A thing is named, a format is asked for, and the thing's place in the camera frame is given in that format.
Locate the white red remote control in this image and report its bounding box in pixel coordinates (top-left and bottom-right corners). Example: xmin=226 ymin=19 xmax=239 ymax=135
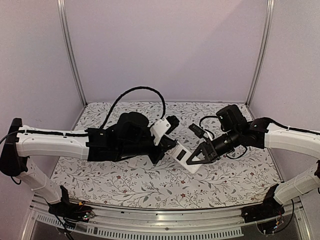
xmin=166 ymin=142 xmax=202 ymax=174

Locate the floral patterned table mat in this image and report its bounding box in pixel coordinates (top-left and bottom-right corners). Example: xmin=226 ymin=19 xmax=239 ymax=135
xmin=51 ymin=102 xmax=282 ymax=209

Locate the white battery cover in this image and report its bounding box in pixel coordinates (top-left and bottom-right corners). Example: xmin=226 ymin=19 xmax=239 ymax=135
xmin=128 ymin=159 xmax=137 ymax=168

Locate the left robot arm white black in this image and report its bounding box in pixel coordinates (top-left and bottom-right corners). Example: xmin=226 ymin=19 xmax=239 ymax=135
xmin=0 ymin=103 xmax=179 ymax=217

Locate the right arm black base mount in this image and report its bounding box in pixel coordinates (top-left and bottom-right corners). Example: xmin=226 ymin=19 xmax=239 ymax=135
xmin=241 ymin=184 xmax=285 ymax=223

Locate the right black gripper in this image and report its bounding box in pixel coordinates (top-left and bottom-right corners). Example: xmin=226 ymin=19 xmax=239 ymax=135
xmin=186 ymin=128 xmax=241 ymax=166

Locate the aluminium frame post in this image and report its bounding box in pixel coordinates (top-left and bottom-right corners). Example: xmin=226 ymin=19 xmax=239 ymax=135
xmin=245 ymin=0 xmax=275 ymax=108
xmin=56 ymin=0 xmax=88 ymax=107

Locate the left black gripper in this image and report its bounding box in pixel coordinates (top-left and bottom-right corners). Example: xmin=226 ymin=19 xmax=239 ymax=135
xmin=118 ymin=127 xmax=176 ymax=165

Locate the right aluminium frame post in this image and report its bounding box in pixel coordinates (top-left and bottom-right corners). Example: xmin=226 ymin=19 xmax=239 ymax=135
xmin=245 ymin=0 xmax=275 ymax=108

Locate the front aluminium rail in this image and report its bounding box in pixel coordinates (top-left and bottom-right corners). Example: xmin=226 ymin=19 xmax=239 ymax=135
xmin=21 ymin=195 xmax=313 ymax=240

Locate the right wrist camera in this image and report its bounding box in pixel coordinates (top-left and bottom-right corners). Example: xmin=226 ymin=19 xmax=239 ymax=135
xmin=188 ymin=123 xmax=215 ymax=141

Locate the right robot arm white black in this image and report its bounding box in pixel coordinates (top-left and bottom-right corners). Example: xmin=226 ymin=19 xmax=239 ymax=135
xmin=186 ymin=104 xmax=320 ymax=218

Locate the left aluminium frame post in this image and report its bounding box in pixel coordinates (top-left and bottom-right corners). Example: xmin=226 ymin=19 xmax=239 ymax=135
xmin=56 ymin=0 xmax=88 ymax=107

